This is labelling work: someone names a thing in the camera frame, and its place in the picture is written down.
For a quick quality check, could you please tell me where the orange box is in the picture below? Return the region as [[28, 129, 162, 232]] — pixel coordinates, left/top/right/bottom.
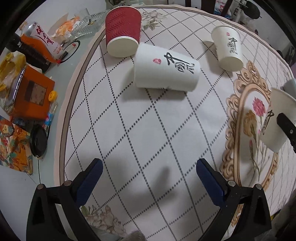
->
[[6, 65, 55, 121]]

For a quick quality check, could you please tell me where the white calligraphy cup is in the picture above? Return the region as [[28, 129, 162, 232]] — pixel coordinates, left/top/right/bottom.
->
[[211, 25, 243, 72], [260, 88, 295, 153], [134, 43, 201, 92]]

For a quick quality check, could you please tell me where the colourful illustrated booklet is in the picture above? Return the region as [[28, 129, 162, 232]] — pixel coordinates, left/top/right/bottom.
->
[[0, 116, 33, 175]]

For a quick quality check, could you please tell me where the floral patterned tablecloth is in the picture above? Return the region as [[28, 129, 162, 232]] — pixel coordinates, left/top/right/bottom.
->
[[54, 5, 295, 240]]

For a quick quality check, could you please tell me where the yellow bottle cap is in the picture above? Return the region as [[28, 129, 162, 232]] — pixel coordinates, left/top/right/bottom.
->
[[48, 90, 58, 102]]

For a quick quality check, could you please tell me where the orange white snack packet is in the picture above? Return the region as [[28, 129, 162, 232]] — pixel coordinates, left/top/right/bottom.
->
[[19, 21, 64, 63]]

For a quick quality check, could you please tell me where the yellow plastic bag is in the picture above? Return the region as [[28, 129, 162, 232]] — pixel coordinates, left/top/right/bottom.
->
[[0, 51, 26, 108]]

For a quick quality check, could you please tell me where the black round lid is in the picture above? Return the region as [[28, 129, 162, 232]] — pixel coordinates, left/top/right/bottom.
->
[[29, 124, 48, 158]]

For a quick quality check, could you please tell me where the black bottle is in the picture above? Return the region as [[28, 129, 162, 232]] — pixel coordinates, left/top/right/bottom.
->
[[6, 33, 51, 73]]

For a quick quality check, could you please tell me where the red ribbed paper cup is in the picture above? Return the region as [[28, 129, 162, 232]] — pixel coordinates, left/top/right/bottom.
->
[[105, 6, 142, 58]]

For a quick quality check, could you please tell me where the clear glass tray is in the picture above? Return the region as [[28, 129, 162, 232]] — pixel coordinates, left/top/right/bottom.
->
[[71, 11, 108, 38]]

